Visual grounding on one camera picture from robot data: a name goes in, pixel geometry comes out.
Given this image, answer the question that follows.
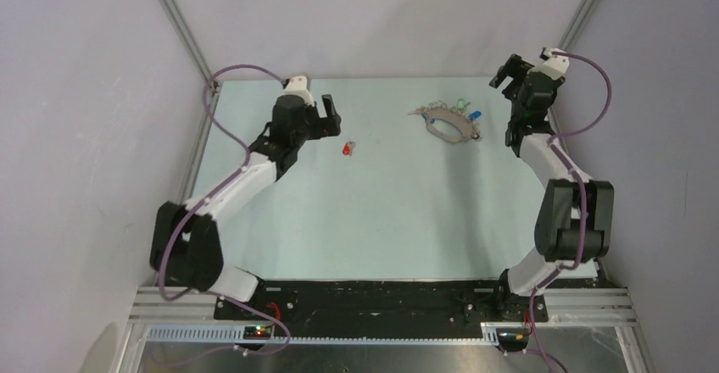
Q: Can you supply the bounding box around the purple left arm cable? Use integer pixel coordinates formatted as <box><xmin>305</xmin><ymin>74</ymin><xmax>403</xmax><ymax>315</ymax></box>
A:
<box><xmin>157</xmin><ymin>64</ymin><xmax>293</xmax><ymax>357</ymax></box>

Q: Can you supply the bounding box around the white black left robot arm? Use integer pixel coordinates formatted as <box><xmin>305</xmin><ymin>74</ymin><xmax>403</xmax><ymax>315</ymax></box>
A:
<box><xmin>149</xmin><ymin>92</ymin><xmax>342</xmax><ymax>320</ymax></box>

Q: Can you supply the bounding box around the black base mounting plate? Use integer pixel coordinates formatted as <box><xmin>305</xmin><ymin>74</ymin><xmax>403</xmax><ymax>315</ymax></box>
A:
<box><xmin>248</xmin><ymin>280</ymin><xmax>549</xmax><ymax>339</ymax></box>

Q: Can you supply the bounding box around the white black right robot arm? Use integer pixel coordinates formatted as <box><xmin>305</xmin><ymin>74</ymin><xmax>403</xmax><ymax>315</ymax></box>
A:
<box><xmin>488</xmin><ymin>48</ymin><xmax>615</xmax><ymax>320</ymax></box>

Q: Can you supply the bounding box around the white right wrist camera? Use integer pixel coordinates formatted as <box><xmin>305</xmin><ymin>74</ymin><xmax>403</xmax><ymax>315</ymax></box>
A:
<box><xmin>531</xmin><ymin>47</ymin><xmax>570</xmax><ymax>81</ymax></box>

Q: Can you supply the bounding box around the grey slotted cable duct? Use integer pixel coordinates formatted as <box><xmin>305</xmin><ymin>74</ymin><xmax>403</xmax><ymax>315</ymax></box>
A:
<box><xmin>146</xmin><ymin>324</ymin><xmax>499</xmax><ymax>346</ymax></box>

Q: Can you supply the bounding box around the red tagged key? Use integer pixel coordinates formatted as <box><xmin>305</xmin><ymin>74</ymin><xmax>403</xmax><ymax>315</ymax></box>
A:
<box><xmin>343</xmin><ymin>141</ymin><xmax>355</xmax><ymax>156</ymax></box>

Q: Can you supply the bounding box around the left aluminium frame post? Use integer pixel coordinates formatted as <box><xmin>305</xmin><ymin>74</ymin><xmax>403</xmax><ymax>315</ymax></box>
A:
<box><xmin>158</xmin><ymin>0</ymin><xmax>217</xmax><ymax>92</ymax></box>

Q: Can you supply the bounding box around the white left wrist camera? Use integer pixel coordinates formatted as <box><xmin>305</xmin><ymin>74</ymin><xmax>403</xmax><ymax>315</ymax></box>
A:
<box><xmin>282</xmin><ymin>74</ymin><xmax>316</xmax><ymax>106</ymax></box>

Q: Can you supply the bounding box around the aluminium frame post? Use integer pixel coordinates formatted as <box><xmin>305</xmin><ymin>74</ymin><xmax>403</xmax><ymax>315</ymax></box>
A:
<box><xmin>158</xmin><ymin>0</ymin><xmax>217</xmax><ymax>92</ymax></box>
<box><xmin>558</xmin><ymin>0</ymin><xmax>600</xmax><ymax>51</ymax></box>

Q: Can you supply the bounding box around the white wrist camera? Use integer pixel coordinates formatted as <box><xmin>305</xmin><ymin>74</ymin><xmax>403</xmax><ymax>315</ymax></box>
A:
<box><xmin>531</xmin><ymin>47</ymin><xmax>570</xmax><ymax>81</ymax></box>
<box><xmin>282</xmin><ymin>74</ymin><xmax>316</xmax><ymax>106</ymax></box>

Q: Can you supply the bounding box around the right aluminium frame post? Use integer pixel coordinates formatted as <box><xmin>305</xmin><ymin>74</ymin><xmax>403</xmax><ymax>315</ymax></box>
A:
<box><xmin>558</xmin><ymin>0</ymin><xmax>600</xmax><ymax>51</ymax></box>

